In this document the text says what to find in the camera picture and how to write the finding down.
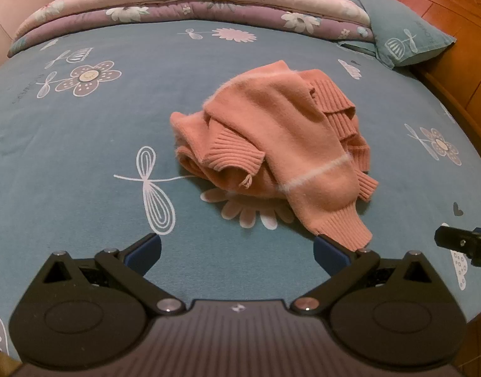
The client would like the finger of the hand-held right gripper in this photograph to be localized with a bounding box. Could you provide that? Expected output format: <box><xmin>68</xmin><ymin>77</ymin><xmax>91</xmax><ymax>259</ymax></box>
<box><xmin>434</xmin><ymin>224</ymin><xmax>481</xmax><ymax>270</ymax></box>

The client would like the wooden headboard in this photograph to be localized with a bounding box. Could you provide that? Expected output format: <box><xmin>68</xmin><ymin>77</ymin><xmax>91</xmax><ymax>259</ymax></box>
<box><xmin>370</xmin><ymin>0</ymin><xmax>481</xmax><ymax>161</ymax></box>

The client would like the pink striped knit sweater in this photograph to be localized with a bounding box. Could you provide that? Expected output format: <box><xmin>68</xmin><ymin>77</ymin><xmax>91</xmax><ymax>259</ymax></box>
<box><xmin>170</xmin><ymin>60</ymin><xmax>379</xmax><ymax>252</ymax></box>

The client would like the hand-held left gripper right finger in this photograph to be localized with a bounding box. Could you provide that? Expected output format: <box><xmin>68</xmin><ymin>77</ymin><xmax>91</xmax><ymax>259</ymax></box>
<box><xmin>290</xmin><ymin>235</ymin><xmax>441</xmax><ymax>317</ymax></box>

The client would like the blue floral bed sheet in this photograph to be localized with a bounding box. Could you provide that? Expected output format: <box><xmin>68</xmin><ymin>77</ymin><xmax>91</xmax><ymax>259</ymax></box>
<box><xmin>0</xmin><ymin>19</ymin><xmax>481</xmax><ymax>362</ymax></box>

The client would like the folded pink purple floral quilt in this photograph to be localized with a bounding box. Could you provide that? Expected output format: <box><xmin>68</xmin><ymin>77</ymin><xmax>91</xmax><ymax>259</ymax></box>
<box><xmin>8</xmin><ymin>0</ymin><xmax>377</xmax><ymax>57</ymax></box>

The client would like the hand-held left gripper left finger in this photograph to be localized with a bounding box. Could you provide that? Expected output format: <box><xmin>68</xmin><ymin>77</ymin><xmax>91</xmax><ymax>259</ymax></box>
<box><xmin>38</xmin><ymin>233</ymin><xmax>186</xmax><ymax>317</ymax></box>

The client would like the blue printed pillow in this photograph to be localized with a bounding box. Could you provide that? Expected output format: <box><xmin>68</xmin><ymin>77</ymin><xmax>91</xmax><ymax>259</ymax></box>
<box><xmin>337</xmin><ymin>0</ymin><xmax>457</xmax><ymax>69</ymax></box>

